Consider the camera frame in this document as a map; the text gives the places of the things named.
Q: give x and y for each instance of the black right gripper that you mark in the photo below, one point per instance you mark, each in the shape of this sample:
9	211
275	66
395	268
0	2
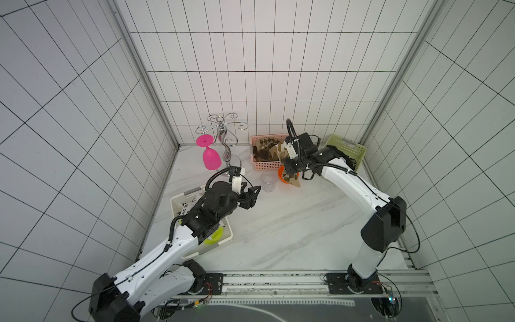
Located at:
290	163

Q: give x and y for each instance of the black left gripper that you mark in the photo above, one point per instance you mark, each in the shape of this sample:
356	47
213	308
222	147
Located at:
249	198

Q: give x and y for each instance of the tan brown argyle sock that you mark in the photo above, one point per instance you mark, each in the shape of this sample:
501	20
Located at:
283	155

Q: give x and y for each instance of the white sock neon yellow toe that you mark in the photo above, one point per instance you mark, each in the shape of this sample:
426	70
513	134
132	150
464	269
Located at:
215	237

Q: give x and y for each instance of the brown tan knit sock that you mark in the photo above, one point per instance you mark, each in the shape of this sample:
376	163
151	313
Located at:
265	150

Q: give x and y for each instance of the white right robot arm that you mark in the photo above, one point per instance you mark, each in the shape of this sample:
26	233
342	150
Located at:
386	216

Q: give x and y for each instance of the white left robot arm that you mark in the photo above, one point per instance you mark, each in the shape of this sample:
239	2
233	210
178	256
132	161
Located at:
162	274

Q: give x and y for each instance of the pink perforated plastic basket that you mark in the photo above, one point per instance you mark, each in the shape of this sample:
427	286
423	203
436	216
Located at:
267	165

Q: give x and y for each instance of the white perforated plastic basket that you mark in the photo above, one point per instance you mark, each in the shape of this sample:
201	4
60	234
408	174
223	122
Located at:
181	203

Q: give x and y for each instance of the green perforated plastic basket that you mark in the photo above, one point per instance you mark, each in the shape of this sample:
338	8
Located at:
356	152

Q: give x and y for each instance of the orange plastic bowl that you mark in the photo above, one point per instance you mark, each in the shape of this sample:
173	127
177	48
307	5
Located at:
283	176

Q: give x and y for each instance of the clear plastic cup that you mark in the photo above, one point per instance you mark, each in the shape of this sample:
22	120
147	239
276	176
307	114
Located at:
269	181

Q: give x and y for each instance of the pink plastic wine glass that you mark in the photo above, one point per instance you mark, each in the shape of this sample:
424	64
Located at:
211	158

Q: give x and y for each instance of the chrome glass holder stand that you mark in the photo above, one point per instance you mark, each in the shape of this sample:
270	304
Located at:
219	131

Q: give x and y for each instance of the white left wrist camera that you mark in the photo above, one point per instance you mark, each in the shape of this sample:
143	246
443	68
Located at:
236	175

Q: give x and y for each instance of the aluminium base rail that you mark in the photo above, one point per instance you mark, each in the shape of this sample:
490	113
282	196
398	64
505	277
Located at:
305	287

